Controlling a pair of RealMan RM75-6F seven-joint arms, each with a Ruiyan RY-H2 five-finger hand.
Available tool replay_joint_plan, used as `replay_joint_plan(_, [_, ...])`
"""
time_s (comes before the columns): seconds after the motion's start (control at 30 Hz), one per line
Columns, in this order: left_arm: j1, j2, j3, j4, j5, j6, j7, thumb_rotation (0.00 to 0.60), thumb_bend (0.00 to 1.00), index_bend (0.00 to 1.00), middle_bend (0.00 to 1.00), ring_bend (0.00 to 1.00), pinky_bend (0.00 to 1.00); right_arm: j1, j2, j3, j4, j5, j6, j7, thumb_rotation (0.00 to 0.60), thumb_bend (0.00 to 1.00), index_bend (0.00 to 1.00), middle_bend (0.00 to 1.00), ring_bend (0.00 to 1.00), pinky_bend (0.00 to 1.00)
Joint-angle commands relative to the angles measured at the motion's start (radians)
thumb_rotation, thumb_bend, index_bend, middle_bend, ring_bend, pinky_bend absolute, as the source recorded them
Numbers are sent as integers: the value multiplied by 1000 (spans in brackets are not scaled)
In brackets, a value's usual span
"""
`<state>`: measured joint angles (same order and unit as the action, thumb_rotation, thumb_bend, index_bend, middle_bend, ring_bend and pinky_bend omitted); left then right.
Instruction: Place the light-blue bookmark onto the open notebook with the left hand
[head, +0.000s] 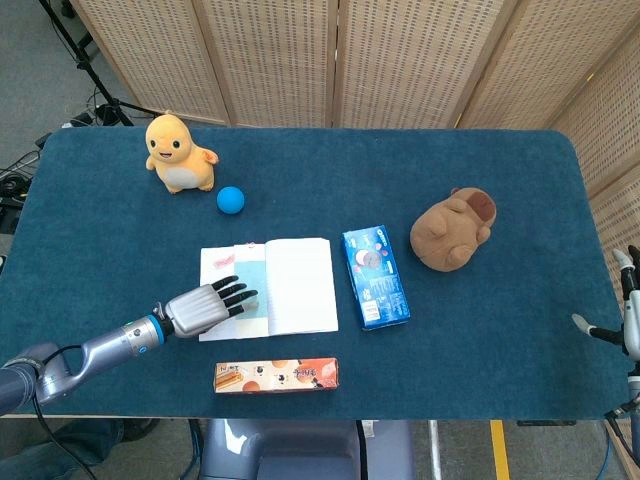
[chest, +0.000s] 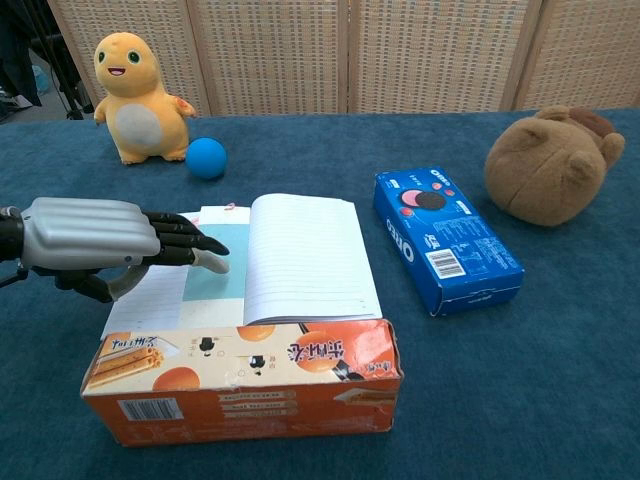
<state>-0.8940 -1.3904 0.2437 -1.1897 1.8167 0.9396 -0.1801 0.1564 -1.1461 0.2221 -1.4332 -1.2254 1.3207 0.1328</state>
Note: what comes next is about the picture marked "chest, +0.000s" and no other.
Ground orange egg roll snack box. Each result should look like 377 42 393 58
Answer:
80 318 405 448

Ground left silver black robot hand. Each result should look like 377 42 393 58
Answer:
19 197 231 304

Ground teal carpet table cover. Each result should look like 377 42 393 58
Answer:
0 108 640 480

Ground brown capybara plush toy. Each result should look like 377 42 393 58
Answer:
484 104 627 228

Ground blue ball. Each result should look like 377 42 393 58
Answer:
185 137 228 181

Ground black tripod stand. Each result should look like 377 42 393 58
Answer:
29 0 96 121

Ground blue Oreo cookie box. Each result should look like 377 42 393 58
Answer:
373 166 526 318

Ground light blue paper card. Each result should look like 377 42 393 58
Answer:
178 202 251 329

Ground yellow dinosaur plush toy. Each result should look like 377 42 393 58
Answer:
93 31 197 166

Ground open lined notebook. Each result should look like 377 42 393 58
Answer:
101 192 384 341

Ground woven wooden folding screen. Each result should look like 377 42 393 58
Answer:
47 0 640 119

